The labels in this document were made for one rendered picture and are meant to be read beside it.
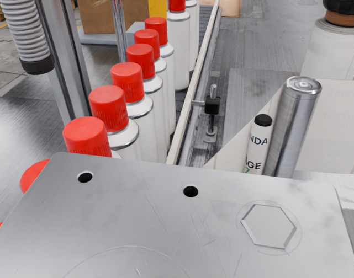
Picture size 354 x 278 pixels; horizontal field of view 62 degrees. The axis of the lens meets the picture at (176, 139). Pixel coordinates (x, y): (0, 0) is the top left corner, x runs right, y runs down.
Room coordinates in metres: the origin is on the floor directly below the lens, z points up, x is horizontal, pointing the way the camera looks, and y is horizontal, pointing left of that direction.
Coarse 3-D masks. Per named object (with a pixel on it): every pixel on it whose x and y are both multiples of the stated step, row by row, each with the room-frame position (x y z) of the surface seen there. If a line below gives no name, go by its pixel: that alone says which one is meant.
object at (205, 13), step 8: (200, 8) 1.21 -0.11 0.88; (208, 8) 1.21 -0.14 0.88; (200, 16) 1.12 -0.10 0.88; (208, 16) 1.12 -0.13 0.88; (200, 24) 1.03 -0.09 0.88; (200, 32) 0.96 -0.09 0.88; (200, 40) 0.88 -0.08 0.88; (200, 48) 0.83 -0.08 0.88; (192, 72) 0.68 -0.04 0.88; (200, 72) 0.67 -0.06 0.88; (176, 96) 0.56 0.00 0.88; (184, 96) 0.56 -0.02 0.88; (176, 104) 0.53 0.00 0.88; (176, 112) 0.50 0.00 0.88; (176, 120) 0.47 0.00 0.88; (184, 136) 0.43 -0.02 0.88; (168, 152) 0.38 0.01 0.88
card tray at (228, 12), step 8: (200, 0) 1.51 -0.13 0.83; (208, 0) 1.51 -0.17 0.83; (224, 0) 1.50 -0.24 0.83; (232, 0) 1.50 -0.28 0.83; (240, 0) 1.40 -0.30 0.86; (224, 8) 1.37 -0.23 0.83; (232, 8) 1.36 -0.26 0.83; (240, 8) 1.25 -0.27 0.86; (224, 16) 1.27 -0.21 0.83; (232, 16) 1.26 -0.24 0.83
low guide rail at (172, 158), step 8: (216, 0) 1.19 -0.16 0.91; (216, 8) 1.11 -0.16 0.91; (208, 24) 0.92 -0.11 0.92; (208, 32) 0.86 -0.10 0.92; (208, 40) 0.83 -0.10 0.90; (200, 56) 0.69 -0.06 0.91; (200, 64) 0.65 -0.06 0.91; (192, 80) 0.57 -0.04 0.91; (192, 88) 0.54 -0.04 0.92; (192, 96) 0.51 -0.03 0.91; (184, 104) 0.48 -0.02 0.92; (184, 112) 0.45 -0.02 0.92; (184, 120) 0.42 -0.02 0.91; (176, 128) 0.40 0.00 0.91; (184, 128) 0.42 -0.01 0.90; (176, 136) 0.38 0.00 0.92; (176, 144) 0.36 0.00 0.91; (176, 152) 0.34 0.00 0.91; (168, 160) 0.32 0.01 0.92; (176, 160) 0.34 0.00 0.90
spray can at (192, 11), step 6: (186, 0) 0.68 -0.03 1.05; (192, 0) 0.69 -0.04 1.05; (186, 6) 0.67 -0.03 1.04; (192, 6) 0.68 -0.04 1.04; (192, 12) 0.68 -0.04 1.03; (192, 18) 0.68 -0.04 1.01; (192, 24) 0.68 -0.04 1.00; (192, 30) 0.68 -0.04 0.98; (192, 36) 0.68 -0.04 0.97; (192, 42) 0.68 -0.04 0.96; (192, 48) 0.68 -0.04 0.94; (192, 54) 0.68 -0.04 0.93; (192, 60) 0.68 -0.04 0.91; (192, 66) 0.68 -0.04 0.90
